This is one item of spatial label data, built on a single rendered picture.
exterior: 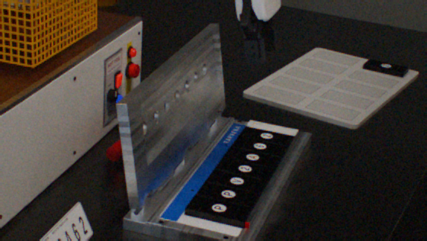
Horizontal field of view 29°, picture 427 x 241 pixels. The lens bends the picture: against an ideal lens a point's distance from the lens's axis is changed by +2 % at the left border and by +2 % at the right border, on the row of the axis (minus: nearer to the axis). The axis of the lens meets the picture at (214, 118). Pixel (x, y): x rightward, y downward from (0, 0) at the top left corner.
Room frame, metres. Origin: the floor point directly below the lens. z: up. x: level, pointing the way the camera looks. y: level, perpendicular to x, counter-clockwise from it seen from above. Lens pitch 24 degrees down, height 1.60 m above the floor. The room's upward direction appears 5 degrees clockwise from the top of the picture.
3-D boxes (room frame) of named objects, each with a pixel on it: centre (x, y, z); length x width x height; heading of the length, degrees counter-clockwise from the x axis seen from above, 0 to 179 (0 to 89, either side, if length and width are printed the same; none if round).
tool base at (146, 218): (1.29, -0.03, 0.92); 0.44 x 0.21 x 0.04; 164
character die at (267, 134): (1.42, -0.10, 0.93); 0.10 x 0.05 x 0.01; 74
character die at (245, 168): (1.28, -0.06, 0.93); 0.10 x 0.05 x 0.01; 73
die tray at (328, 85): (1.79, -0.27, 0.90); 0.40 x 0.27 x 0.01; 151
